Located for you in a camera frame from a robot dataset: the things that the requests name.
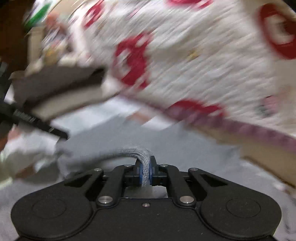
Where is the checkered dog print rug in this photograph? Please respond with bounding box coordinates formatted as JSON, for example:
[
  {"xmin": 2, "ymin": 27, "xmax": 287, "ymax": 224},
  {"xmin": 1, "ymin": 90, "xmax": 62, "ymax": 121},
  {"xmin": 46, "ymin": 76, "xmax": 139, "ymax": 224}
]
[{"xmin": 0, "ymin": 97, "xmax": 296, "ymax": 241}]

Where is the grey knit sweater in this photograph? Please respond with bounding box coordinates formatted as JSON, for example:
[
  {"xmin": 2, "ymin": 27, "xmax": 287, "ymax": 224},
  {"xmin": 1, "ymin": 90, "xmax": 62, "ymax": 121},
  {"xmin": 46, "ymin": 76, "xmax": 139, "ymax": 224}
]
[{"xmin": 56, "ymin": 116, "xmax": 240, "ymax": 185}]

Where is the white red bear quilt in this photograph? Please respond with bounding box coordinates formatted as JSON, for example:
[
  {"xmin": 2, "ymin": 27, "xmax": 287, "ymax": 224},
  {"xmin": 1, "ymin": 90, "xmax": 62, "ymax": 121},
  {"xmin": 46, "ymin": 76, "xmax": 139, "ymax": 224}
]
[{"xmin": 42, "ymin": 1, "xmax": 295, "ymax": 150}]

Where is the beige bed frame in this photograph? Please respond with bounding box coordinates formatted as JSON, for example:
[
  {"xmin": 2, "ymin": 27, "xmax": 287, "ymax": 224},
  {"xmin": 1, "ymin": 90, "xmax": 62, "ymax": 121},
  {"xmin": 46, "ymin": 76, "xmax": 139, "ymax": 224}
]
[{"xmin": 205, "ymin": 128, "xmax": 295, "ymax": 188}]

